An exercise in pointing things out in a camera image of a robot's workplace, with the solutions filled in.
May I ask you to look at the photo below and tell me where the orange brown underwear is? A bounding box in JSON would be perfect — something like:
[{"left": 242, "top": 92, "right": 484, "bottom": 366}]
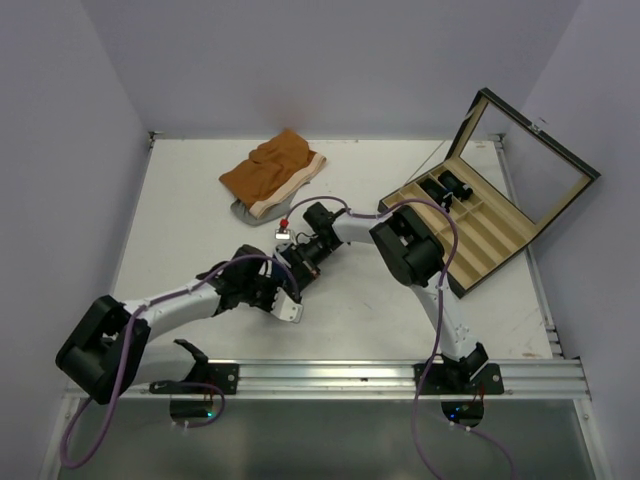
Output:
[{"left": 219, "top": 129, "right": 326, "bottom": 206}]

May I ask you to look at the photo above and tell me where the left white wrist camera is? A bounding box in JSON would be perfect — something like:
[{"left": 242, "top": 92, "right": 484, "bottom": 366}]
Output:
[{"left": 270, "top": 288, "right": 304, "bottom": 324}]

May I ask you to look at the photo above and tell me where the black compartment storage box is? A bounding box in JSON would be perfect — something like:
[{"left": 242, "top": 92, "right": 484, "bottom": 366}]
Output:
[{"left": 378, "top": 88, "right": 601, "bottom": 298}]

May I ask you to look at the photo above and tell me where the navy blue underwear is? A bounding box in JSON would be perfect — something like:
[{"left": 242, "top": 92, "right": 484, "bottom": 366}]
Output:
[{"left": 270, "top": 242, "right": 301, "bottom": 291}]

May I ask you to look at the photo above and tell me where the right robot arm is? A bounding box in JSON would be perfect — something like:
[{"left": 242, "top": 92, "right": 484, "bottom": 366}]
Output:
[{"left": 279, "top": 202, "right": 488, "bottom": 394}]

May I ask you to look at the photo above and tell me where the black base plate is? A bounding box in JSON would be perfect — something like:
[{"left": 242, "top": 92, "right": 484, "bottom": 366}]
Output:
[
  {"left": 420, "top": 363, "right": 505, "bottom": 396},
  {"left": 149, "top": 362, "right": 240, "bottom": 395}
]

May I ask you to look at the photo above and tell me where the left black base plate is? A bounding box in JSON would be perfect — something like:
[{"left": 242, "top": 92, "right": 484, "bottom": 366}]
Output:
[{"left": 149, "top": 362, "right": 240, "bottom": 395}]

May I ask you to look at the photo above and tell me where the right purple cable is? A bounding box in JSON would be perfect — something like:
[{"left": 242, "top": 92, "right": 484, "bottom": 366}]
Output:
[{"left": 282, "top": 195, "right": 516, "bottom": 480}]

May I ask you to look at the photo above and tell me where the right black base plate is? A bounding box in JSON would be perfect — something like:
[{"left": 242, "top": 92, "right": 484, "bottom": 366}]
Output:
[{"left": 420, "top": 363, "right": 505, "bottom": 396}]

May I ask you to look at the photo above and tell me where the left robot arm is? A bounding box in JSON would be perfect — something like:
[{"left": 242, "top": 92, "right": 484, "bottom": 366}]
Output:
[{"left": 55, "top": 245, "right": 301, "bottom": 405}]

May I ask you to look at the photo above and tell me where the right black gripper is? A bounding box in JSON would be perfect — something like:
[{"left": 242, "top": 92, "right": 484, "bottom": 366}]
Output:
[{"left": 287, "top": 236, "right": 338, "bottom": 292}]

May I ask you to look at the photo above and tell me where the grey underwear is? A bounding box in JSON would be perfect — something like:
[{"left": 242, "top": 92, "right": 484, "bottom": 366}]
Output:
[{"left": 230, "top": 193, "right": 295, "bottom": 227}]

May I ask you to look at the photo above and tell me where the aluminium mounting rail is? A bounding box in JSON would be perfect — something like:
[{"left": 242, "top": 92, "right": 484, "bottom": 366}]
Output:
[{"left": 64, "top": 355, "right": 591, "bottom": 401}]

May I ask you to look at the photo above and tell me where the rolled black underwear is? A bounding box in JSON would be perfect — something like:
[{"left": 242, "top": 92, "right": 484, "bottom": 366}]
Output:
[{"left": 418, "top": 170, "right": 473, "bottom": 213}]

